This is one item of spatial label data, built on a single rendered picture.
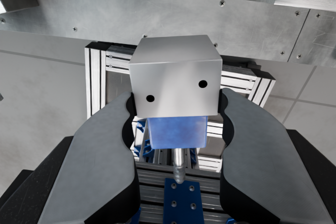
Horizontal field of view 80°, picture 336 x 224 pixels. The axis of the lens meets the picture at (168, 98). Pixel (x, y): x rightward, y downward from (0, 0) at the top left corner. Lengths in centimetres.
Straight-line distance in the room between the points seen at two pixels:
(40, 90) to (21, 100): 16
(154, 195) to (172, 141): 37
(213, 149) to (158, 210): 77
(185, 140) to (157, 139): 2
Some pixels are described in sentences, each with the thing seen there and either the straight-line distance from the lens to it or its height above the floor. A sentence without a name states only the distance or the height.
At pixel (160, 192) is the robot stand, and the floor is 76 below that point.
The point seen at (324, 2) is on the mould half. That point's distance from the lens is 20.
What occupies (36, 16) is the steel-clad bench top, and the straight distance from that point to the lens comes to 31.
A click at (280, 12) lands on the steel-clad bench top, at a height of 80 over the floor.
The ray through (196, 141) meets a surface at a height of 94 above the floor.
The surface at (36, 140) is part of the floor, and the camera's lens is 173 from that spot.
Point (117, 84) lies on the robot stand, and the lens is 98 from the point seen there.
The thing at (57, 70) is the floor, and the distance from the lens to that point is 132.
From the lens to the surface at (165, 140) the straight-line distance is 15.
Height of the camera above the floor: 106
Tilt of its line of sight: 60 degrees down
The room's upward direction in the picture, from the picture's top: 177 degrees counter-clockwise
